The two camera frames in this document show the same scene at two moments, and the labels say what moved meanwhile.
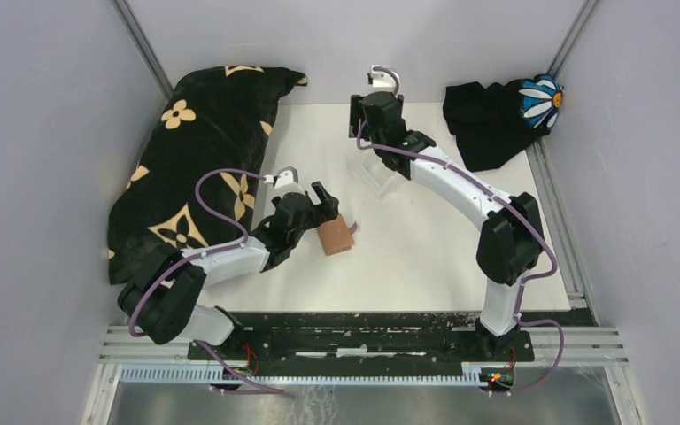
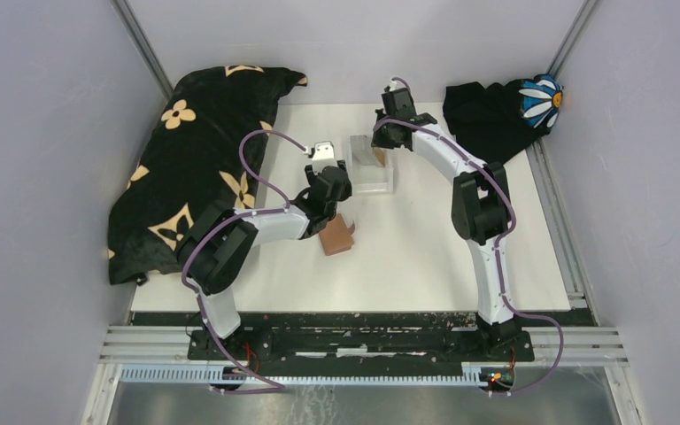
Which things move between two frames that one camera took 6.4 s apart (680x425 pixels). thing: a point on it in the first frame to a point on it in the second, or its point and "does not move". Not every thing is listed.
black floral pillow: (193, 183) does not move
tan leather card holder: (335, 235) does not move
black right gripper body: (370, 135) to (382, 136)
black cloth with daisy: (493, 123) does not move
